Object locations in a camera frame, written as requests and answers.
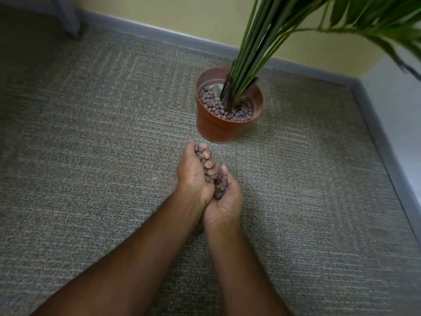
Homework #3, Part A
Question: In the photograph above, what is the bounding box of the person's right hand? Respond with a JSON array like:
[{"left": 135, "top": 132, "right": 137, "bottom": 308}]
[{"left": 202, "top": 165, "right": 244, "bottom": 228}]

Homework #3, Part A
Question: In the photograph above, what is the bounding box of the terracotta plastic plant pot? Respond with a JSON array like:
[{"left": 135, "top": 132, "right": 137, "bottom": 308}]
[{"left": 195, "top": 67, "right": 265, "bottom": 144}]

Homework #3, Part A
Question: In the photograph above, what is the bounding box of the green palm plant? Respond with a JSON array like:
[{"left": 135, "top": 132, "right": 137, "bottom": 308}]
[{"left": 219, "top": 0, "right": 421, "bottom": 108}]

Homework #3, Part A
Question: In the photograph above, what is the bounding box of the person's right forearm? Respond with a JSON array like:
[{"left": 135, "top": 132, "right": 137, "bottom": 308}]
[{"left": 203, "top": 218, "right": 292, "bottom": 316}]

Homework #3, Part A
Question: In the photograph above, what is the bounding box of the person's left forearm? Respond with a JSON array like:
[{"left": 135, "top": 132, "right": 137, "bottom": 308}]
[{"left": 31, "top": 191, "right": 211, "bottom": 316}]

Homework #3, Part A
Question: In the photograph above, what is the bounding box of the person's left hand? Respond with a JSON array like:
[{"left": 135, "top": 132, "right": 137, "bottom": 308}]
[{"left": 176, "top": 139, "right": 216, "bottom": 208}]

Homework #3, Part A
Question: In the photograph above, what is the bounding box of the handful of brown clay pebbles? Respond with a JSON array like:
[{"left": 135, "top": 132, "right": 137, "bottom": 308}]
[{"left": 194, "top": 144, "right": 229, "bottom": 201}]

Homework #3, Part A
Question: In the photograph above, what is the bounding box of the grey furniture leg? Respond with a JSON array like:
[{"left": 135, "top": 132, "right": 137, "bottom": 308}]
[{"left": 49, "top": 0, "right": 83, "bottom": 40}]

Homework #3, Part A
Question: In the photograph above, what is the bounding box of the bed of clay pebbles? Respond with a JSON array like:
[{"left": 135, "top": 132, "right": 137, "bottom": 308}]
[{"left": 198, "top": 85, "right": 256, "bottom": 123}]

